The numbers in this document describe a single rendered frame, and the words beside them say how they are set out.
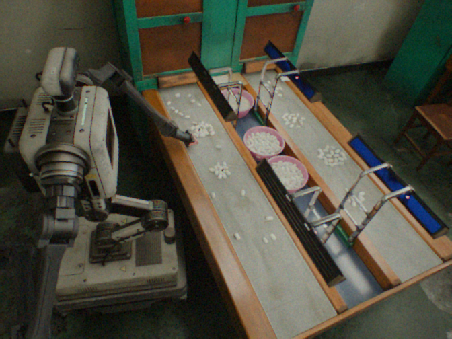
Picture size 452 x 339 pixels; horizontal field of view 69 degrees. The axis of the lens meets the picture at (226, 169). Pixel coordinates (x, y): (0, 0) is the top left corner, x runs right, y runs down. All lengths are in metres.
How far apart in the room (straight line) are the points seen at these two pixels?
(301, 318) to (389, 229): 0.74
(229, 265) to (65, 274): 0.89
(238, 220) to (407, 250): 0.90
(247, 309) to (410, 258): 0.91
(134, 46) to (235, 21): 0.70
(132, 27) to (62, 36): 1.09
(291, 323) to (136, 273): 0.85
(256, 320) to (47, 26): 2.66
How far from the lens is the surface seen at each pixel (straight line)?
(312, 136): 2.31
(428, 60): 4.21
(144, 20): 2.23
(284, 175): 2.01
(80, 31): 3.19
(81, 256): 2.02
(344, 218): 1.91
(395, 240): 2.00
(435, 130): 3.40
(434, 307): 2.88
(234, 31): 2.50
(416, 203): 1.71
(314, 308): 1.65
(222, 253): 1.63
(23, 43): 3.26
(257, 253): 1.68
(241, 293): 1.56
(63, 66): 1.12
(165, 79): 2.42
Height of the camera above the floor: 2.22
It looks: 49 degrees down
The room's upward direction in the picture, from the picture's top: 8 degrees clockwise
